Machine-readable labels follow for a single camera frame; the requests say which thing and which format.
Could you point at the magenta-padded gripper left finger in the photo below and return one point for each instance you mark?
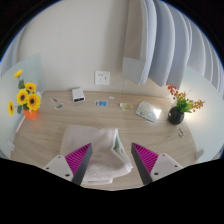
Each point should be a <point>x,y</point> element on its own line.
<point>78,159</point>

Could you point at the glossy white booklet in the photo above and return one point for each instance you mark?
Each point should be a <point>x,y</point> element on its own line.
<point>146,111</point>

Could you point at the small white box device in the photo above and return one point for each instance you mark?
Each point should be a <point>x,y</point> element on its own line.
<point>78,95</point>

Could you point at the white wall socket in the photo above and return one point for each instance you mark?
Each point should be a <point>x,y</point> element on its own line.
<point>102,77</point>

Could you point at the grey white vertical blinds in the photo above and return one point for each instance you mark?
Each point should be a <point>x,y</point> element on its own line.
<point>166,43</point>

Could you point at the white curtain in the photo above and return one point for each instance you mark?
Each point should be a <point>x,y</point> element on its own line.
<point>11,53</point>

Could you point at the small white partition clip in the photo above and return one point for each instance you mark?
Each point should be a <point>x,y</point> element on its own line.
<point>11,145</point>
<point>200,154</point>

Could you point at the orange round vase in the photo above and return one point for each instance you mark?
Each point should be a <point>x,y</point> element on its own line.
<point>31,114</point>

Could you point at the frosted glass desk partition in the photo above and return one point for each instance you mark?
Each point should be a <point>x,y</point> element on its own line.
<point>206,123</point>
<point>10,130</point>

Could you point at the small blue card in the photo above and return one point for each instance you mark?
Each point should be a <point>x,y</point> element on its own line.
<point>101,103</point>

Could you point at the orange and green plant sprig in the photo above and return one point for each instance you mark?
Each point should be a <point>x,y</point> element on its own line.
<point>183,103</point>

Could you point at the yellow sunflower bunch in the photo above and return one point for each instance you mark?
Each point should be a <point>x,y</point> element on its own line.
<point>28,98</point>

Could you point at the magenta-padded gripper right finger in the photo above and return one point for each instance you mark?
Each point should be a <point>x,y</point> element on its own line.
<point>146,159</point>

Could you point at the small pink sticker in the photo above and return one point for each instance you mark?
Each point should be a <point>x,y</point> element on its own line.
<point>54,100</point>

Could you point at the black round vase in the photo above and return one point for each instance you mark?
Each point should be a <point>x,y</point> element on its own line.
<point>175,116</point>

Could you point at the small green sticker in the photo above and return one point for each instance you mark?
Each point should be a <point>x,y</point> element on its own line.
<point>59,106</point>

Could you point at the beige towel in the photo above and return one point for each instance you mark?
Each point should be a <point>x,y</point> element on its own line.
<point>100,146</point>

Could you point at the small yellow sticker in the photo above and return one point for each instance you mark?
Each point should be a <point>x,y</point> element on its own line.
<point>126,107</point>

